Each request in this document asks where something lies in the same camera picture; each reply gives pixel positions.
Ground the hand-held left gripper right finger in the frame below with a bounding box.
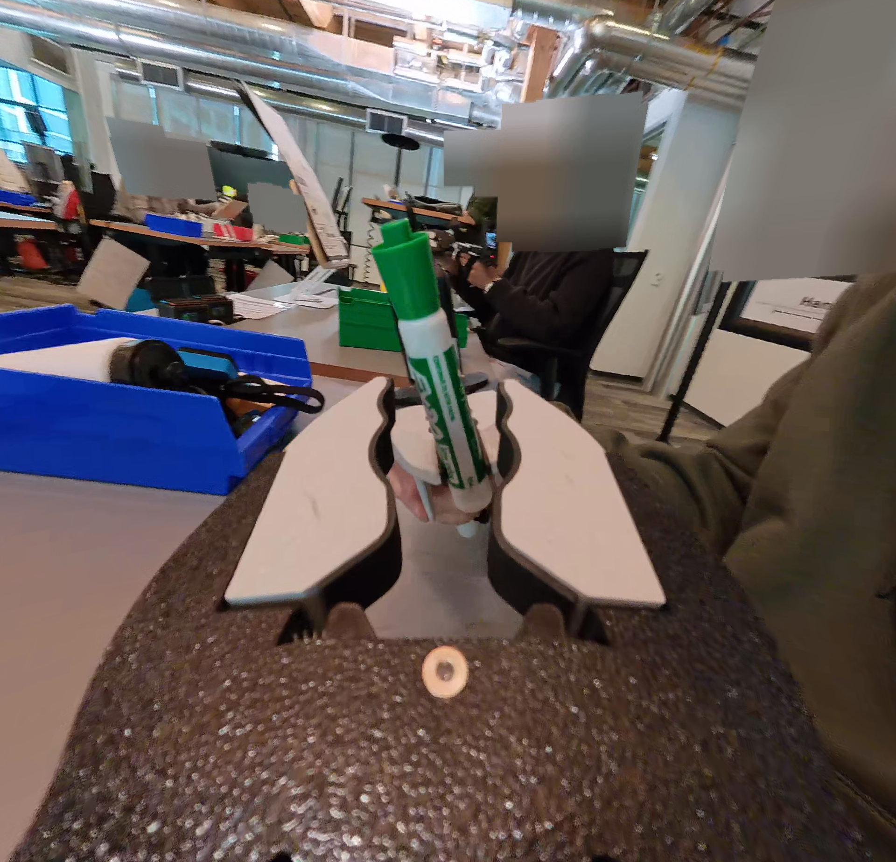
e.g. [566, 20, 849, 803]
[486, 379, 667, 628]

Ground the wooden top standing desk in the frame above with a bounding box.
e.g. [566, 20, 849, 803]
[360, 196, 484, 229]

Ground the white tablet stand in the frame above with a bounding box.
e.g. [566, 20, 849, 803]
[283, 263, 351, 310]

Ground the black strap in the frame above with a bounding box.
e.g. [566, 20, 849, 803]
[223, 375, 325, 416]

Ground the green plastic bin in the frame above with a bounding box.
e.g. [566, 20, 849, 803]
[338, 286, 484, 350]

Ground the white cylinder black cap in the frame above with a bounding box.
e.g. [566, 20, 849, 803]
[0, 337, 190, 390]

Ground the black easel stand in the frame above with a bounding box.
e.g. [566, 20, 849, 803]
[658, 281, 732, 444]

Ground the silver insulated duct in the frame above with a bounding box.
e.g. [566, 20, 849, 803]
[0, 0, 522, 72]

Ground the printed instruction sheet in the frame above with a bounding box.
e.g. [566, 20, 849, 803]
[234, 78, 351, 268]

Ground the grey board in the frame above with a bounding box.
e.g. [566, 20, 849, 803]
[76, 238, 153, 311]

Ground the silver round elbow duct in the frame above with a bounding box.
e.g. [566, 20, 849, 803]
[546, 15, 760, 100]

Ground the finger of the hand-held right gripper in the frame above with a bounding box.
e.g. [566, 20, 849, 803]
[389, 393, 449, 488]
[468, 392, 501, 481]

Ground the black equipment case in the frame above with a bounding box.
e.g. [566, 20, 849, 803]
[149, 274, 235, 325]

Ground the person's right hand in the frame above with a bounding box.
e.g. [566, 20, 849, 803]
[387, 466, 463, 527]

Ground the green dry erase marker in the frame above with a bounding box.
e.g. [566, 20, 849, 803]
[371, 219, 494, 514]

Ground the dark monitor screen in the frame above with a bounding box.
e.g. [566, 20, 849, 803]
[206, 143, 298, 208]

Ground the black floor lamp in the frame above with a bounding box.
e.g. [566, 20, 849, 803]
[381, 130, 422, 201]

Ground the black framed tag sign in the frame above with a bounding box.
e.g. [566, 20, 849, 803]
[721, 277, 858, 352]

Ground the black mesh office chair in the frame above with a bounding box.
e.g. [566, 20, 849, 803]
[483, 248, 651, 422]

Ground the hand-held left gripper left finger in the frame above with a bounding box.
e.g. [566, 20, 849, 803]
[224, 377, 406, 628]

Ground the light blue case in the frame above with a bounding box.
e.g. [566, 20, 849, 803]
[176, 350, 238, 387]

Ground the white foam panel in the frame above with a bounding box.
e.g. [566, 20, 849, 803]
[682, 330, 816, 429]

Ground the long wooden workbench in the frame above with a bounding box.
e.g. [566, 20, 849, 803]
[0, 200, 312, 296]

